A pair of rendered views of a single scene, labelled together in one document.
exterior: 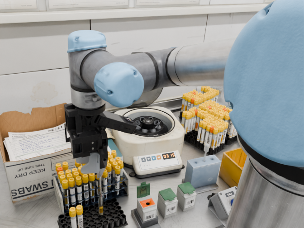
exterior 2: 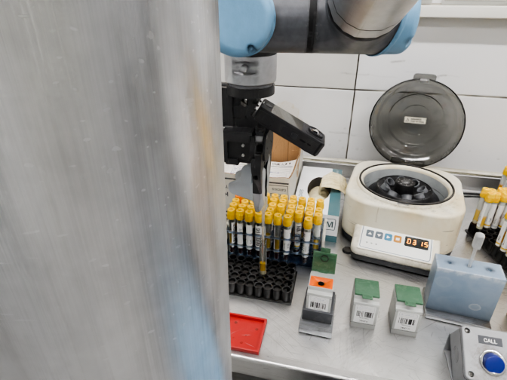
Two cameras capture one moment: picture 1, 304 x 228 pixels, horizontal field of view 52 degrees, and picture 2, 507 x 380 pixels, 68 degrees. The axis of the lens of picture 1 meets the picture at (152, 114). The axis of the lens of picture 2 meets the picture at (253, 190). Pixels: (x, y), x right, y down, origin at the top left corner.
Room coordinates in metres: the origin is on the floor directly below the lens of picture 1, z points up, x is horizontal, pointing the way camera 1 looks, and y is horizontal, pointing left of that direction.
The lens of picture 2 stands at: (0.19, -0.24, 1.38)
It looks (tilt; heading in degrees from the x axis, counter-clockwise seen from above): 28 degrees down; 43
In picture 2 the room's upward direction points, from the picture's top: straight up
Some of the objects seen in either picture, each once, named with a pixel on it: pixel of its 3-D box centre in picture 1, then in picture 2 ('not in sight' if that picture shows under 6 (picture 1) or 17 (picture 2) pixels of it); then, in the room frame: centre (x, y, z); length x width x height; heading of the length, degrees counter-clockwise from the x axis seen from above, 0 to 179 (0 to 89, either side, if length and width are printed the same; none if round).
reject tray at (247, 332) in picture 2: not in sight; (242, 332); (0.50, 0.06, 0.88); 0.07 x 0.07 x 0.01; 29
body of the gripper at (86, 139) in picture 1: (86, 126); (245, 123); (0.60, 0.15, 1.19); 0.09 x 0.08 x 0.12; 120
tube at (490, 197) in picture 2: (186, 125); (483, 214); (1.05, -0.14, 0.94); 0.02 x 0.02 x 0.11
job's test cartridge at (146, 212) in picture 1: (146, 210); (320, 295); (0.61, -0.01, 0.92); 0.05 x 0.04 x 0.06; 27
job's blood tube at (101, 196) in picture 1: (101, 206); (262, 260); (0.61, 0.12, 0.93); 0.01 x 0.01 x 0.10
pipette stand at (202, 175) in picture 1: (201, 173); (461, 289); (0.79, -0.18, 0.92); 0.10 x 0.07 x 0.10; 114
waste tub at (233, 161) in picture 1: (248, 171); not in sight; (0.81, -0.33, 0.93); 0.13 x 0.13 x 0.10; 29
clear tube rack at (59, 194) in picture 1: (91, 186); (275, 237); (0.70, 0.16, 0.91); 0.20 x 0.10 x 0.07; 119
